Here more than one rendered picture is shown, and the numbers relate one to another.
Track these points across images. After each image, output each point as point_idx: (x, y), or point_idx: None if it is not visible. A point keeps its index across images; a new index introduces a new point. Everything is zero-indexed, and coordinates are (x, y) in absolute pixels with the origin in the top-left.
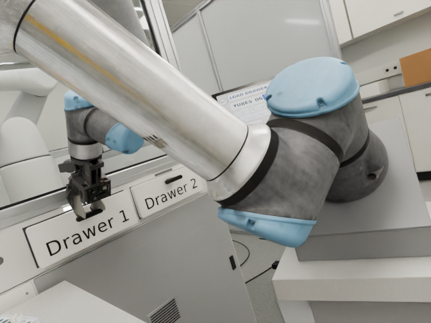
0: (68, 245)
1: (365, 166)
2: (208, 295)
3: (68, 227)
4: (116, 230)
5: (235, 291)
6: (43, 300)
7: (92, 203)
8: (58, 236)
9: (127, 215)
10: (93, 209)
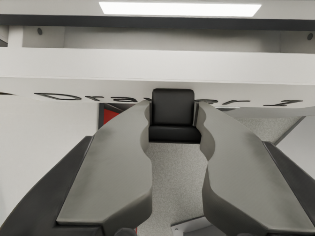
0: (101, 99)
1: None
2: (272, 111)
3: (103, 92)
4: (231, 105)
5: (299, 114)
6: (48, 138)
7: (201, 151)
8: (69, 92)
9: (295, 103)
10: (197, 128)
